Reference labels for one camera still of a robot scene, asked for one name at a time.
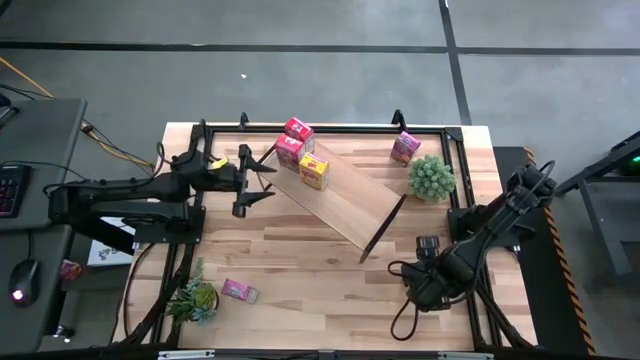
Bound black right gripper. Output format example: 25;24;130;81
398;234;454;314

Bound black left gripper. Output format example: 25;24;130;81
212;143;278;218

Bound red cereal box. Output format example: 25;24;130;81
273;133;307;174
283;116;316;145

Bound yellow cereal box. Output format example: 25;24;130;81
298;152;331;192

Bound magenta purple cereal box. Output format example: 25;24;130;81
389;130;422;168

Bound pink cereal box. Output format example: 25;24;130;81
220;278;260;305

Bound wooden shelf black legs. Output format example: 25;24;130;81
253;142;408;265

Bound round green potted plant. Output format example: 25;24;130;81
407;154;458;204

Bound black mat hazard stripe edge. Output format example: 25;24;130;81
492;145;597;357

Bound spiky succulent plant arrangement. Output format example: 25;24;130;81
163;257;221;327

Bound black desk support beam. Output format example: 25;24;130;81
69;219;137;257

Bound white printed cardboard box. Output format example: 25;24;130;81
86;215;139;268

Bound grey metal cart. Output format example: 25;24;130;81
552;130;640;294

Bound small pink packet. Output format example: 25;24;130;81
58;258;84;281

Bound grey desk with keyboard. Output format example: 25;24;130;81
0;97;89;232

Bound black device green light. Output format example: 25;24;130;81
619;149;640;177

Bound chrome desk foot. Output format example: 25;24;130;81
52;324;77;344

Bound black backlit keyboard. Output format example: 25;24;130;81
0;163;32;220

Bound grey desk with mouse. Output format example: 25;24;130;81
0;223;75;354

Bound black computer mouse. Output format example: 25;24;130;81
7;258;42;308

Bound black desk device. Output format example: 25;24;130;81
0;92;21;129

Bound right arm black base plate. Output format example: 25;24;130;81
448;205;522;248

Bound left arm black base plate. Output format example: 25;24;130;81
122;203;207;246

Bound black metal rig frame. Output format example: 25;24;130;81
117;122;539;351

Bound silver metal bracket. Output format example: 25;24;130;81
437;351;495;360
157;349;216;360

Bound black keyboard cable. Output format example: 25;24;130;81
0;158;89;182

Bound yellow floor cable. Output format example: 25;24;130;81
0;55;155;170

